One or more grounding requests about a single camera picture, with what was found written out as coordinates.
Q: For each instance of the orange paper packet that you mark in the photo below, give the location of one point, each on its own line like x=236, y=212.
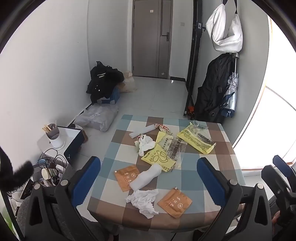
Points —
x=175, y=204
x=126, y=178

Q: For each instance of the grey plastic package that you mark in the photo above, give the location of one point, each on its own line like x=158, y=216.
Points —
x=99, y=115

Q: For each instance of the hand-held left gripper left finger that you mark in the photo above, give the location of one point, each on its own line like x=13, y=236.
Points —
x=85, y=178

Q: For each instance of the checked tablecloth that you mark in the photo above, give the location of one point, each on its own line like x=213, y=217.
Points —
x=192, y=164

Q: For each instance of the small orange object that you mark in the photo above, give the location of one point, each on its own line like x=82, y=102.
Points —
x=190, y=110

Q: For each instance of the crumpled white tissue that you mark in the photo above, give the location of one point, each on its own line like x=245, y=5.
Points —
x=146, y=143
x=143, y=201

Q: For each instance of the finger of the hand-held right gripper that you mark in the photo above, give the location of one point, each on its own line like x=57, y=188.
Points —
x=276, y=180
x=282, y=163

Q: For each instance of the beige bag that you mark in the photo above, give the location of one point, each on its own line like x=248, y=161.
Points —
x=129, y=84

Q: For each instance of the white rolled paper towel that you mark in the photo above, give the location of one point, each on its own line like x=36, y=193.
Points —
x=145, y=177

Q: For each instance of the white box with dark side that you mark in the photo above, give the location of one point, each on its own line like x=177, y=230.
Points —
x=71, y=136

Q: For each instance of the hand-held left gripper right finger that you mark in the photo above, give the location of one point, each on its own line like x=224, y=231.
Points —
x=210, y=183

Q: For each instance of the yellow text plastic wrapper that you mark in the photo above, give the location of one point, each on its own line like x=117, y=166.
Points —
x=192, y=138

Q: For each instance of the wooden chopsticks bundle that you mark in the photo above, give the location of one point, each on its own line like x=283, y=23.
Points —
x=47, y=128

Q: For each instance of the blue box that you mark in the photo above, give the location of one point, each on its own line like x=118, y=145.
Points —
x=114, y=96

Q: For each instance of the small green red wrapper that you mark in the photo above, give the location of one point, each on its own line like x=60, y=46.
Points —
x=138, y=139

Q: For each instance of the white hanging bag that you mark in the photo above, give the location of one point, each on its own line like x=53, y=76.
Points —
x=222, y=30

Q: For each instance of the person's right hand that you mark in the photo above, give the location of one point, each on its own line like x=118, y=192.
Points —
x=275, y=219

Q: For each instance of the white utensil holder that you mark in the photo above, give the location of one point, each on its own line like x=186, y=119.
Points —
x=56, y=141

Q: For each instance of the black folding metal frame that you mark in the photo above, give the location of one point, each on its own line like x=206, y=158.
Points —
x=194, y=58

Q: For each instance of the yellow logo plastic wrapper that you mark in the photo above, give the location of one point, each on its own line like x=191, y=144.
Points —
x=157, y=157

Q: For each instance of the black clothes pile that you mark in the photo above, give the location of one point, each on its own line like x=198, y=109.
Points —
x=104, y=81

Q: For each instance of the white plastic strip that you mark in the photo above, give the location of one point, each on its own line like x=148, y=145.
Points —
x=143, y=131

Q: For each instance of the silver folded umbrella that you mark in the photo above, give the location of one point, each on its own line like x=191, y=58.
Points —
x=231, y=92

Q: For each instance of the black hanging jacket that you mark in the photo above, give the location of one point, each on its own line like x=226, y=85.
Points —
x=212, y=88

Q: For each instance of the grey door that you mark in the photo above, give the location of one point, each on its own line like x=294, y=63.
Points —
x=145, y=46

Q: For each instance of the red white candy wrapper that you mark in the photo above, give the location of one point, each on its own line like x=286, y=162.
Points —
x=164, y=128

